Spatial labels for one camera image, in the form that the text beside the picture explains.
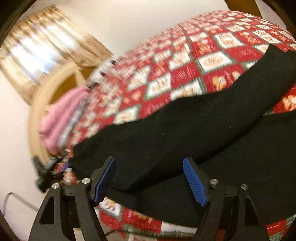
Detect beige patterned curtain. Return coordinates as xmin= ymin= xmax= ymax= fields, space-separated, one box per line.
xmin=1 ymin=6 xmax=112 ymax=104

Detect brown wooden door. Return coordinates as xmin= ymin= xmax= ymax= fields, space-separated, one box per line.
xmin=225 ymin=0 xmax=262 ymax=17

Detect red patchwork bed quilt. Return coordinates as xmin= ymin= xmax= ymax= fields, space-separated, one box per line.
xmin=68 ymin=11 xmax=295 ymax=240

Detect black pants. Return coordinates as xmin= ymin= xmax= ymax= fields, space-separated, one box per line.
xmin=70 ymin=46 xmax=295 ymax=227

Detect cream wooden headboard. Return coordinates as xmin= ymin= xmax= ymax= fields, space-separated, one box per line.
xmin=27 ymin=62 xmax=102 ymax=163

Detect pink folded blanket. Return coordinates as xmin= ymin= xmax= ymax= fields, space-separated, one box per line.
xmin=39 ymin=86 xmax=90 ymax=154

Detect white patterned pillow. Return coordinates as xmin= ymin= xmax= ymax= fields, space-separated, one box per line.
xmin=87 ymin=57 xmax=118 ymax=88

